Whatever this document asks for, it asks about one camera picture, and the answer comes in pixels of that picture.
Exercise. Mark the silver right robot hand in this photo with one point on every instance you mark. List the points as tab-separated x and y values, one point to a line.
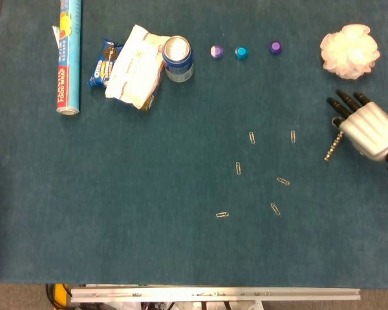
368	129

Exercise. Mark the paperclip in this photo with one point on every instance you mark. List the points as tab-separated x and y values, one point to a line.
283	181
292	136
252	138
238	168
222	214
275	209

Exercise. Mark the white mesh bath loofah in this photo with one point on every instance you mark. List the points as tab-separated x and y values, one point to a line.
350	51

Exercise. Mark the purple bottle cap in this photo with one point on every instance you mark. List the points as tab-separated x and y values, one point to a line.
216	52
275	47

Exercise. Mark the teal bottle cap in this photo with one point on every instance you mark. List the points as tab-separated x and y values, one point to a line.
241	53

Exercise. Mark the blue soda can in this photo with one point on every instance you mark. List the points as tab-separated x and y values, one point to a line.
178	61

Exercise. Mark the white crumpled snack bag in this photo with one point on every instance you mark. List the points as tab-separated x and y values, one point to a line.
134	68

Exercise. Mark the teal felt table cover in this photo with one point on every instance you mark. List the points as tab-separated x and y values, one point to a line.
116	193

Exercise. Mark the blue Oreo cookie pack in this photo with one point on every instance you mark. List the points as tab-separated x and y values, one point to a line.
101	71

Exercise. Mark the blue food wrap roll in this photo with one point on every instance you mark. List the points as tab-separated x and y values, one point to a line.
68	64

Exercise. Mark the yellow plastic part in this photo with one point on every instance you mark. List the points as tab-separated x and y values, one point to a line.
60	292

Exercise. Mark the aluminium profile rail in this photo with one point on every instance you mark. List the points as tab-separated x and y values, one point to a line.
213	294

